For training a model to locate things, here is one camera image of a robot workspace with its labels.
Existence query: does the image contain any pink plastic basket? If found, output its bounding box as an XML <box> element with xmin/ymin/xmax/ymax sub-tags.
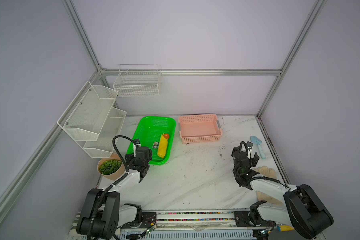
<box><xmin>179</xmin><ymin>114</ymin><xmax>223</xmax><ymax>144</ymax></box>

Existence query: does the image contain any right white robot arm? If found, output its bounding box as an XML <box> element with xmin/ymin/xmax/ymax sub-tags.
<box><xmin>231</xmin><ymin>142</ymin><xmax>334</xmax><ymax>240</ymax></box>

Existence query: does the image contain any blue yellow garden fork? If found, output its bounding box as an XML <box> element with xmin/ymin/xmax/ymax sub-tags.
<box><xmin>277</xmin><ymin>225</ymin><xmax>294</xmax><ymax>232</ymax></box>

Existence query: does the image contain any white mesh two-tier shelf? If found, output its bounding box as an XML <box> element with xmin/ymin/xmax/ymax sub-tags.
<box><xmin>57</xmin><ymin>82</ymin><xmax>127</xmax><ymax>159</ymax></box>

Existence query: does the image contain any white wire wall basket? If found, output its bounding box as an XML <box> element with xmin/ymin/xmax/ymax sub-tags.
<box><xmin>113</xmin><ymin>65</ymin><xmax>162</xmax><ymax>97</ymax></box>

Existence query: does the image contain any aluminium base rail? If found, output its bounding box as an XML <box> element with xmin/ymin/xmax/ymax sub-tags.
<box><xmin>68</xmin><ymin>207</ymin><xmax>326</xmax><ymax>240</ymax></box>

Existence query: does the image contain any light blue garden trowel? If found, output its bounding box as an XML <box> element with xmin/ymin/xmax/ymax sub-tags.
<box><xmin>250</xmin><ymin>136</ymin><xmax>267</xmax><ymax>160</ymax></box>

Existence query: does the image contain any yellow paper napkin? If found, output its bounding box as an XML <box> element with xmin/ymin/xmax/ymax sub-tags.
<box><xmin>157</xmin><ymin>134</ymin><xmax>169</xmax><ymax>159</ymax></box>

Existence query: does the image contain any potted green succulent plant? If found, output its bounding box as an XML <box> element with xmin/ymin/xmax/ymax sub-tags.
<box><xmin>97</xmin><ymin>153</ymin><xmax>126</xmax><ymax>181</ymax></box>

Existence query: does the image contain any green plastic basket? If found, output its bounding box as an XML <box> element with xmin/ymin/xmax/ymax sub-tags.
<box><xmin>132</xmin><ymin>116</ymin><xmax>176</xmax><ymax>165</ymax></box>

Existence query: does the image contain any right beige work glove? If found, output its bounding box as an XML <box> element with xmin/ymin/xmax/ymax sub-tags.
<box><xmin>252</xmin><ymin>166</ymin><xmax>285</xmax><ymax>206</ymax></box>

